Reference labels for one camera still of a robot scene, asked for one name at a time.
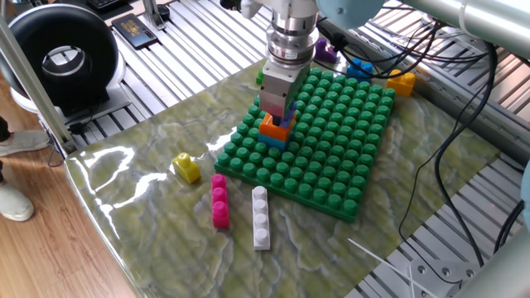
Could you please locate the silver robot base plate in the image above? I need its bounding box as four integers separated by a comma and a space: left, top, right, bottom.
409, 258, 477, 298

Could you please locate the black smartphone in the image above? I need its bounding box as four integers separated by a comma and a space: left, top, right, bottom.
110, 12, 159, 50

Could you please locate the yellow two-stud block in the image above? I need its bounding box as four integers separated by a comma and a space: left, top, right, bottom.
386, 69, 417, 98

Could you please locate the green studded baseplate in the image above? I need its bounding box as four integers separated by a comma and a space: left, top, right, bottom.
214, 67, 397, 224

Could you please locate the silver Schunk gripper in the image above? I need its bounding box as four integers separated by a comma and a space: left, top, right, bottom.
259, 57, 314, 127

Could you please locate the dark purple one-stud block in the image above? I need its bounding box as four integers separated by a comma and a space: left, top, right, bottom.
314, 36, 340, 65

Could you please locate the metal stand post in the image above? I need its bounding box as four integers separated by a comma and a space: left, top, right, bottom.
142, 0, 166, 31

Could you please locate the green marble pattern mat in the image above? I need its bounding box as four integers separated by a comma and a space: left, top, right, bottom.
64, 27, 502, 298

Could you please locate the light blue four-stud block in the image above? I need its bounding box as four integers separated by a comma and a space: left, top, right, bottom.
258, 132, 290, 152

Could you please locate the white zip tie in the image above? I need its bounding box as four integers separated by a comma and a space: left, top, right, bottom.
347, 238, 438, 298

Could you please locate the black keyboard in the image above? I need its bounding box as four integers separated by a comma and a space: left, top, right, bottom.
84, 0, 125, 12

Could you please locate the yellow-green one-stud block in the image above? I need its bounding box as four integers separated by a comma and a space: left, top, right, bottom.
171, 151, 202, 185

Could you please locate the aluminium frame post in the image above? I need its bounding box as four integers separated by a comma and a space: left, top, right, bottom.
0, 12, 79, 155

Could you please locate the violet two-stud block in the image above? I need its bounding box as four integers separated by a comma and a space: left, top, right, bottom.
279, 101, 298, 129

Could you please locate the white four-stud block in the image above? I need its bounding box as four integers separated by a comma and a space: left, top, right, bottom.
251, 185, 272, 252

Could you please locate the white shoe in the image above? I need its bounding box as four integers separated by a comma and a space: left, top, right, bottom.
0, 130, 51, 157
0, 181, 36, 223

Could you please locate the thin black cable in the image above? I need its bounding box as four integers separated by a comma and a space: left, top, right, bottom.
397, 115, 463, 286

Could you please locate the dark blue two-stud block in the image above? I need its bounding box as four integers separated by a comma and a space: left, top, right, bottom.
345, 58, 374, 83

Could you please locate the black ring-shaped device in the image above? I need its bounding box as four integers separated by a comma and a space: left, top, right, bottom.
7, 3, 125, 117

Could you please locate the orange large block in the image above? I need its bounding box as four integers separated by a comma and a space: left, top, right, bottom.
258, 112, 297, 143

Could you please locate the pink three-stud block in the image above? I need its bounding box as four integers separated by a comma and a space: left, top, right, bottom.
210, 173, 231, 228

